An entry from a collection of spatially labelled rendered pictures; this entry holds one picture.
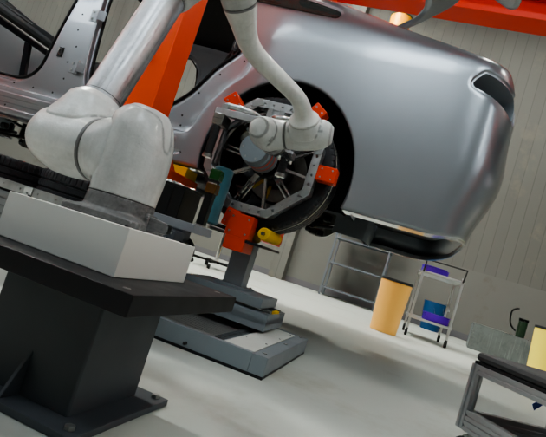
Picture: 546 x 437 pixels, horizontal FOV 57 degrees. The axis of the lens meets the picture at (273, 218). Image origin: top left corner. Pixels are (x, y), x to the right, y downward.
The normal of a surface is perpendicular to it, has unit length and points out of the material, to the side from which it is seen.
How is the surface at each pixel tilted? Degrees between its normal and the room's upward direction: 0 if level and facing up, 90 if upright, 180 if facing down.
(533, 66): 90
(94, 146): 90
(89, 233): 90
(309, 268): 90
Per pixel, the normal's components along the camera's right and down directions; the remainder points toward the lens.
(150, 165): 0.63, 0.09
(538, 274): -0.27, -0.15
